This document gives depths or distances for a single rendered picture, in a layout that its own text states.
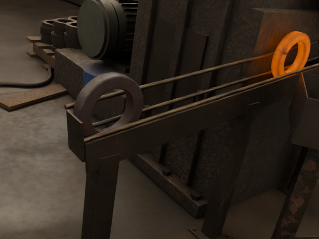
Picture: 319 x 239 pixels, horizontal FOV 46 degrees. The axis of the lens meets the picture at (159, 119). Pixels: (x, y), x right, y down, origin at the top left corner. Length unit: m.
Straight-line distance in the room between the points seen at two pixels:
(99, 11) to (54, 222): 1.26
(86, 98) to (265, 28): 0.73
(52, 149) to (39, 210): 0.47
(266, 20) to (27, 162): 1.23
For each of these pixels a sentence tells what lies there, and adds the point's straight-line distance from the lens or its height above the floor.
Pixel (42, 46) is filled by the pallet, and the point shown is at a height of 0.14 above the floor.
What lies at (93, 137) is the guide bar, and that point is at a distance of 0.89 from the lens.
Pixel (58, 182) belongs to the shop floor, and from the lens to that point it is 1.74.
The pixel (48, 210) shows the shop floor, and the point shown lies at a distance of 1.59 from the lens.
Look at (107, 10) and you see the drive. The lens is 2.25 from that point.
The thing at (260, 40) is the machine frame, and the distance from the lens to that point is 1.35.
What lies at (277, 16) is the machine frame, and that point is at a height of 0.86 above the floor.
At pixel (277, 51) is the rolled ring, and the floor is 0.75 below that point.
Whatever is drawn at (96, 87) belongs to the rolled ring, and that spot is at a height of 0.71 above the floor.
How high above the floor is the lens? 1.02
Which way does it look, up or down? 25 degrees down
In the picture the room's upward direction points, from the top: 10 degrees clockwise
